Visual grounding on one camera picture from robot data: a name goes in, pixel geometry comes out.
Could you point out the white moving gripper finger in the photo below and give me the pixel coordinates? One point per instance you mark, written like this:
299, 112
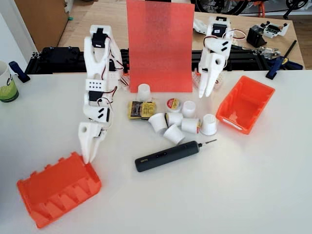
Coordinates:
202, 85
94, 150

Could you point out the white fixed gripper finger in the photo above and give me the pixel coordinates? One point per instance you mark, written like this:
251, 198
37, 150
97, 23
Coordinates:
212, 83
85, 151

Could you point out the red lid coffee pod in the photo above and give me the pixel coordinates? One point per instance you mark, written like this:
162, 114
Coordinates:
173, 104

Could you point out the orange plastic bin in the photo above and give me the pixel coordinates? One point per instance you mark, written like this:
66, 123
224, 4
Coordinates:
56, 180

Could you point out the blue lid coffee pod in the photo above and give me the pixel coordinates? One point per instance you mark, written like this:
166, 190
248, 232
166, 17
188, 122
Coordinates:
175, 119

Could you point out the white coffee pod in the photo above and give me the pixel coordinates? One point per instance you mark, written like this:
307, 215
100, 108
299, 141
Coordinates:
143, 91
189, 108
208, 124
190, 125
173, 134
158, 122

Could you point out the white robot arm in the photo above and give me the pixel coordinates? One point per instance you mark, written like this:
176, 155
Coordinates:
88, 61
212, 44

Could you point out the orange bin with white label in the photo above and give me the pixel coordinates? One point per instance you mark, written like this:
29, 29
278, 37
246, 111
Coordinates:
246, 107

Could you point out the black printed part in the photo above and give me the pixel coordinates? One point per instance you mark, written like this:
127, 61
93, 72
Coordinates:
254, 37

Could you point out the yellow and black packet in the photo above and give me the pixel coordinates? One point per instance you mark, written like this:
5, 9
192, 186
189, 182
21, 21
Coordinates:
143, 109

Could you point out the black bicycle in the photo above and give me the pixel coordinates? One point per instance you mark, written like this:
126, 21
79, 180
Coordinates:
219, 6

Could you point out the silver metal clamp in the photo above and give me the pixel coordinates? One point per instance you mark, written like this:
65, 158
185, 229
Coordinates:
268, 52

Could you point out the blue clamp with black bar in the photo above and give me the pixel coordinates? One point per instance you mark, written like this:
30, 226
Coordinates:
274, 68

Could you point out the red foam sheet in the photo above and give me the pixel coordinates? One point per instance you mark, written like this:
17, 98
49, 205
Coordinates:
151, 36

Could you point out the dark grey electric screwdriver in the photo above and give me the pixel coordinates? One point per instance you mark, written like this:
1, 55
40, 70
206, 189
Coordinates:
161, 157

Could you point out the white device with circuit board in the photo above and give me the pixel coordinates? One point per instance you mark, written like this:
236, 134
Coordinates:
273, 30

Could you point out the orange stand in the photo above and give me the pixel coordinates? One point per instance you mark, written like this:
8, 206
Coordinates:
262, 7

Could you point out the white and green mug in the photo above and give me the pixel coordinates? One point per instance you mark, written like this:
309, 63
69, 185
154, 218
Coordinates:
7, 80

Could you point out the small green object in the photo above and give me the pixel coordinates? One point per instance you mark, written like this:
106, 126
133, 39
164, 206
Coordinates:
70, 19

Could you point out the black aluminium rail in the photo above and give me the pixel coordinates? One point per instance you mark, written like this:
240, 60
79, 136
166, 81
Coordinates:
253, 62

